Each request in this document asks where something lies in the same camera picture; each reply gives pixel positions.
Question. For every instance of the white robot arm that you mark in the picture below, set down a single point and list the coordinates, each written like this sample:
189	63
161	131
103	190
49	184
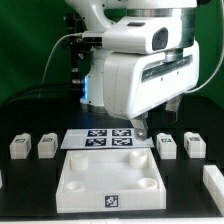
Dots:
101	15

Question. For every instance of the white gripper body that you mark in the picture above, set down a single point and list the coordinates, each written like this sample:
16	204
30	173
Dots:
134	84

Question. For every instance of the white piece left edge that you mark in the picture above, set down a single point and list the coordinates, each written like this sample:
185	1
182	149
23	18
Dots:
1	179

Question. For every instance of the white obstacle bar right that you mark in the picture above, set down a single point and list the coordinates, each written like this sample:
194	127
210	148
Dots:
214	182

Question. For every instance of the white marker sheet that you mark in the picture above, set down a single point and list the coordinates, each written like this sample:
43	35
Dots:
103	139

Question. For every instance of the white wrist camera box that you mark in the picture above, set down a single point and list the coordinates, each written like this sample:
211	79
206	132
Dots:
143	35

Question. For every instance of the white square table top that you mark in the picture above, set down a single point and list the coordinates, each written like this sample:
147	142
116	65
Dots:
110	180

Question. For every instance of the black camera stand pole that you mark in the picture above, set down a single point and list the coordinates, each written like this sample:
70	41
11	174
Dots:
80	53

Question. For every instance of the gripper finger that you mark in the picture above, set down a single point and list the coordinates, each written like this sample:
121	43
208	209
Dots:
140	126
171	109

